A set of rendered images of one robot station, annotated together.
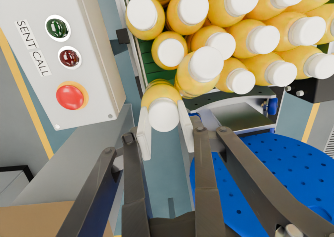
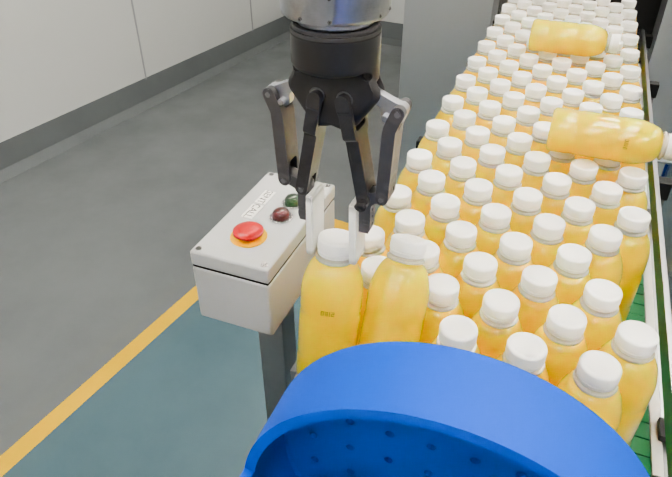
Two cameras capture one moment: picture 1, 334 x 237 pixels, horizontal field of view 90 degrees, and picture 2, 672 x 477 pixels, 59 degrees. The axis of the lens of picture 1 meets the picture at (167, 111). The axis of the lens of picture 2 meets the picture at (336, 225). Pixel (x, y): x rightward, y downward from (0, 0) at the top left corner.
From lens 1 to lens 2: 60 cm
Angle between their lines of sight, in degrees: 78
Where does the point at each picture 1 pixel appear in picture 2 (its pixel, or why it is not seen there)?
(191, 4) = not seen: hidden behind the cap
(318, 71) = (584, 362)
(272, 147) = not seen: outside the picture
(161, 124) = (329, 239)
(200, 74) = (396, 237)
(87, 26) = not seen: hidden behind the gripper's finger
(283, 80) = (523, 350)
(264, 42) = (498, 300)
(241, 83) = (455, 326)
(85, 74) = (279, 230)
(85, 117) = (237, 254)
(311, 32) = (565, 315)
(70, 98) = (250, 228)
